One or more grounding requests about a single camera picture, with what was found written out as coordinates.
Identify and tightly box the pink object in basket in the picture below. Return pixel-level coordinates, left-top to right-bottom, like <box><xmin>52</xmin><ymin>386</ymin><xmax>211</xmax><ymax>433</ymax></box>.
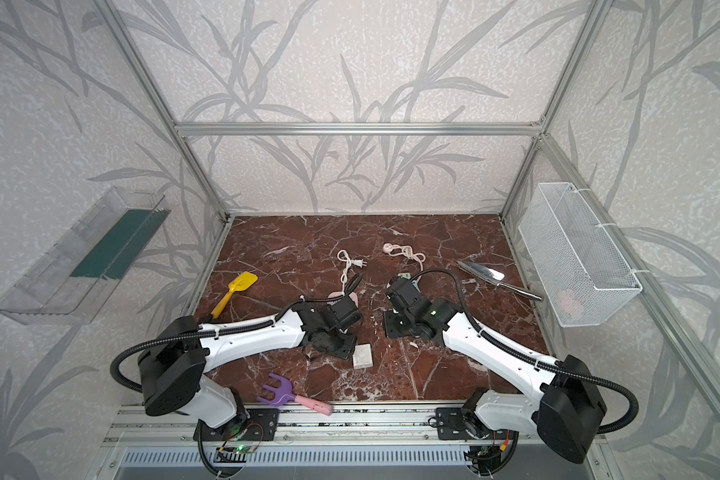
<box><xmin>557</xmin><ymin>289</ymin><xmax>583</xmax><ymax>319</ymax></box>

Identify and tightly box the beige round power strip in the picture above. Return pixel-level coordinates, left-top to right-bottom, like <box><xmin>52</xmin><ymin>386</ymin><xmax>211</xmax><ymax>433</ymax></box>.
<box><xmin>382</xmin><ymin>243</ymin><xmax>426</xmax><ymax>272</ymax></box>

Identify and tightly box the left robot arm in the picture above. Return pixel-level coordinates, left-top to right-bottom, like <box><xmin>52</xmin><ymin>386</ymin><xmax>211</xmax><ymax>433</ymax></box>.
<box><xmin>109</xmin><ymin>274</ymin><xmax>362</xmax><ymax>441</ymax></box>

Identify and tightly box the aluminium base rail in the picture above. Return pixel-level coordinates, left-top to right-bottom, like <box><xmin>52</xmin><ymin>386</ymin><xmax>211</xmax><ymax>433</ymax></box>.
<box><xmin>101</xmin><ymin>400</ymin><xmax>613</xmax><ymax>469</ymax></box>

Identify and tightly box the silver metal garden trowel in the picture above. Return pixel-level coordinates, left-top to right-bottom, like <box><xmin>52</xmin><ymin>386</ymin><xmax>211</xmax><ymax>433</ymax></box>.
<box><xmin>457</xmin><ymin>261</ymin><xmax>544</xmax><ymax>302</ymax></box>

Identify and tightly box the white wire mesh basket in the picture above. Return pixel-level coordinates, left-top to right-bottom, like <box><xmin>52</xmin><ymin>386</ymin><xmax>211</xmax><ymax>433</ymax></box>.
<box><xmin>519</xmin><ymin>182</ymin><xmax>643</xmax><ymax>328</ymax></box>

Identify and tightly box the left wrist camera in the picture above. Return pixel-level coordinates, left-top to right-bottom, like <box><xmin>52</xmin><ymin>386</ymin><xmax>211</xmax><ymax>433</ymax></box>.
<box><xmin>326</xmin><ymin>296</ymin><xmax>363</xmax><ymax>331</ymax></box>

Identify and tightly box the yellow toy shovel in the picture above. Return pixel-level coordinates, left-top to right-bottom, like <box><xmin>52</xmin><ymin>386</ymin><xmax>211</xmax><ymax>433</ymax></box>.
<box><xmin>210</xmin><ymin>272</ymin><xmax>258</xmax><ymax>319</ymax></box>

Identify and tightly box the white USB charger plug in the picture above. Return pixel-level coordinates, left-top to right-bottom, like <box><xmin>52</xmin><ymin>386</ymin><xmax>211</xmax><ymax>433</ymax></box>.
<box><xmin>352</xmin><ymin>344</ymin><xmax>373</xmax><ymax>370</ymax></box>

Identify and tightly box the aluminium frame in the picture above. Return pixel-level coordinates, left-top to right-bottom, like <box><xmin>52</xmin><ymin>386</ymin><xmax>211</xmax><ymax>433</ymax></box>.
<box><xmin>91</xmin><ymin>1</ymin><xmax>720</xmax><ymax>422</ymax></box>

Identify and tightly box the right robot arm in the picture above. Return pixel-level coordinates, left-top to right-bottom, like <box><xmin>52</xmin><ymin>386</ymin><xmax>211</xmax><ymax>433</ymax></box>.
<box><xmin>384</xmin><ymin>275</ymin><xmax>639</xmax><ymax>464</ymax></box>

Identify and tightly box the clear plastic wall bin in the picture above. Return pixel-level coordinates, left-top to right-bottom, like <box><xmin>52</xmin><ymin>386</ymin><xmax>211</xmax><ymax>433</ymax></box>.
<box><xmin>0</xmin><ymin>187</ymin><xmax>171</xmax><ymax>326</ymax></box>

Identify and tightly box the pink square power strip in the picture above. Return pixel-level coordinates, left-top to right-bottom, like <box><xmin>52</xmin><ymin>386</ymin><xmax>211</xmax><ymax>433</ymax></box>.
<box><xmin>328</xmin><ymin>249</ymin><xmax>367</xmax><ymax>301</ymax></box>

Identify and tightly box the purple pink garden fork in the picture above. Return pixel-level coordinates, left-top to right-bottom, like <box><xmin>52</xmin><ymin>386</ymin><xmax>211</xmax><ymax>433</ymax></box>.
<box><xmin>256</xmin><ymin>373</ymin><xmax>334</xmax><ymax>416</ymax></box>

